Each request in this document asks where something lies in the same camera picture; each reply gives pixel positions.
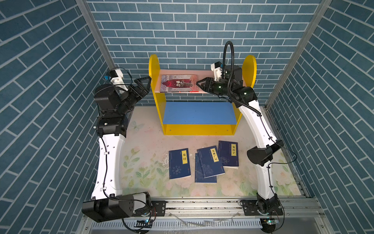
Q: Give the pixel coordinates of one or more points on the white slotted cable duct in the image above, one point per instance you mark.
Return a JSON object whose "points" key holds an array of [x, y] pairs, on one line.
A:
{"points": [[173, 224]]}

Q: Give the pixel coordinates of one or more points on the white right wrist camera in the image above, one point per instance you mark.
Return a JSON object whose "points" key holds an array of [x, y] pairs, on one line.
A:
{"points": [[216, 68]]}

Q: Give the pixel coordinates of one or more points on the yellow pink blue bookshelf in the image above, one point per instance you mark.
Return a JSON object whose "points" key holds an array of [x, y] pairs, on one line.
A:
{"points": [[187, 118]]}

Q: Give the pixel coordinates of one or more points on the red illustrated cover book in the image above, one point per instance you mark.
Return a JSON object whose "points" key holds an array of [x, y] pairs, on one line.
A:
{"points": [[178, 83]]}

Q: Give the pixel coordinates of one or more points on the green circuit board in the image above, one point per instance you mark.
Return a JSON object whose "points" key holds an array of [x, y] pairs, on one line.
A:
{"points": [[268, 225], [143, 224]]}

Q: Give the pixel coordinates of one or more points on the left green circuit board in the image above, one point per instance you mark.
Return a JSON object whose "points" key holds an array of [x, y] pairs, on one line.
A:
{"points": [[143, 224]]}

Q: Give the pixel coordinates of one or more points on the navy book far left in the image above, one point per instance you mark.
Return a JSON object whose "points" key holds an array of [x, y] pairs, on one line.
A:
{"points": [[179, 163]]}

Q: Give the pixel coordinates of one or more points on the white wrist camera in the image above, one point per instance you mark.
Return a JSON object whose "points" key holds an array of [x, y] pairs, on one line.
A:
{"points": [[216, 68], [115, 77]]}

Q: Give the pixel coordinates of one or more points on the navy book bottom centre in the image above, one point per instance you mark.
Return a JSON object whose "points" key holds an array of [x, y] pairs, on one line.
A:
{"points": [[199, 178]]}

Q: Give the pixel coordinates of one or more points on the floral table mat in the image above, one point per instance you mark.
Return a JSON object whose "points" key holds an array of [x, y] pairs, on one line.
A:
{"points": [[144, 162]]}

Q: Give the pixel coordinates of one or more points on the navy book right side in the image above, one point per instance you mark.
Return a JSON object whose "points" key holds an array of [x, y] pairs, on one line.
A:
{"points": [[228, 153]]}

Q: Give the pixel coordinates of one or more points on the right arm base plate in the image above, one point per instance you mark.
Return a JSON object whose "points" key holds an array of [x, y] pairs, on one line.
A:
{"points": [[261, 207]]}

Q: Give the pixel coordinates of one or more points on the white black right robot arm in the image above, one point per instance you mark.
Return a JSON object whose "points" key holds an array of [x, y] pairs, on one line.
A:
{"points": [[267, 144]]}

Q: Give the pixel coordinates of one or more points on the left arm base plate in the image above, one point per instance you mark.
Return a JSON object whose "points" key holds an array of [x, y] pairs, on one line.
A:
{"points": [[158, 208]]}

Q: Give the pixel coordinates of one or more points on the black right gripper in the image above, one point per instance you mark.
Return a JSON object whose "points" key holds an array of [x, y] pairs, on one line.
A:
{"points": [[209, 86]]}

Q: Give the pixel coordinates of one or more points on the navy book yellow label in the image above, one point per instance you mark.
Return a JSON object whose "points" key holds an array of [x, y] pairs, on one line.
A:
{"points": [[210, 162]]}

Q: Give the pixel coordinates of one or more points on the aluminium front rail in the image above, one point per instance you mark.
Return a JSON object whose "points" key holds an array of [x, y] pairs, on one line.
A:
{"points": [[201, 208]]}

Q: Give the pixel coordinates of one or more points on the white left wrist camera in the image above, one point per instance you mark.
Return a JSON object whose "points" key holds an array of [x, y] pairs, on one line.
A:
{"points": [[115, 77]]}

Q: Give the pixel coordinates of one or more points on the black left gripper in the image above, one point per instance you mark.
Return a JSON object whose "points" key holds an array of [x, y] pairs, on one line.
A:
{"points": [[137, 96]]}

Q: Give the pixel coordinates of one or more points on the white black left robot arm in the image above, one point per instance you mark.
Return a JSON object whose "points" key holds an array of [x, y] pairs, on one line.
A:
{"points": [[112, 124]]}

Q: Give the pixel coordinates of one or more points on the right green circuit board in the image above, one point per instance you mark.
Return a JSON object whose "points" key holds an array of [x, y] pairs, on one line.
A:
{"points": [[268, 225]]}

